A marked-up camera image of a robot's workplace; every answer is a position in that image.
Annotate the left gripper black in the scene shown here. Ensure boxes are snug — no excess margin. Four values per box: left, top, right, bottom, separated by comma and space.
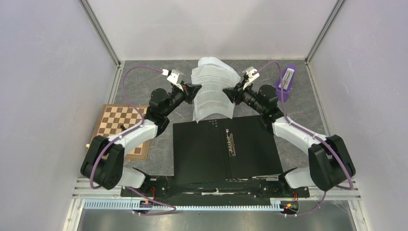
162, 81, 202, 117

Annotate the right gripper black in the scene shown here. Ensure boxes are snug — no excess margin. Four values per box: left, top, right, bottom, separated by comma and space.
223, 78, 265, 115

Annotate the printed paper sheet top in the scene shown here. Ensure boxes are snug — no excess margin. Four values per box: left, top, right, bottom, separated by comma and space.
191, 64, 241, 122

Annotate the teal folder black inside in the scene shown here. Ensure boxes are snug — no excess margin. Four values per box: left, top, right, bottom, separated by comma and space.
173, 115, 283, 184

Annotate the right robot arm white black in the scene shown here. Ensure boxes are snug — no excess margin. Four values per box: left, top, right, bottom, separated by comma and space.
223, 83, 356, 196

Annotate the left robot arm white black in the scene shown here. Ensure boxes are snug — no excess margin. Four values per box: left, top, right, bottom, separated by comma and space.
80, 82, 202, 196

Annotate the metal folder clip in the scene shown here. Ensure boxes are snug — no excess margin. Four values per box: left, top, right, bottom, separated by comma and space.
226, 129, 236, 157

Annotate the purple metronome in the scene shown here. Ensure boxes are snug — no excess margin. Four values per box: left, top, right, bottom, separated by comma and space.
274, 65, 296, 102

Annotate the wooden chessboard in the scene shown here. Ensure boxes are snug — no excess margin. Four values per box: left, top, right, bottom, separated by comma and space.
92, 104, 150, 161

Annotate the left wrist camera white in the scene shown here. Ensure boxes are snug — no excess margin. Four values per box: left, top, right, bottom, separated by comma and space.
162, 69, 183, 88

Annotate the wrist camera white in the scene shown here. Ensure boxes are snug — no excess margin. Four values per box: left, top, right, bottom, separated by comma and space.
242, 66, 260, 89
162, 69, 183, 88

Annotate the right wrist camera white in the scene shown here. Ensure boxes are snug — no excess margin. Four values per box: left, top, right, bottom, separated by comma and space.
242, 66, 260, 89

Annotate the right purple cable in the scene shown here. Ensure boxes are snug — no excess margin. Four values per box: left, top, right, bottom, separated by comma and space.
255, 61, 355, 218

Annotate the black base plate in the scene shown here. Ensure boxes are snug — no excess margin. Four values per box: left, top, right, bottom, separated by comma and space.
138, 174, 308, 206

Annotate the aluminium frame rail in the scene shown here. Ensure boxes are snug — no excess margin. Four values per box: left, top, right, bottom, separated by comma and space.
72, 178, 361, 201

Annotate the white toothed cable duct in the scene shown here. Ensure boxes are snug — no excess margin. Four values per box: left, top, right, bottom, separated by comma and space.
83, 199, 283, 211

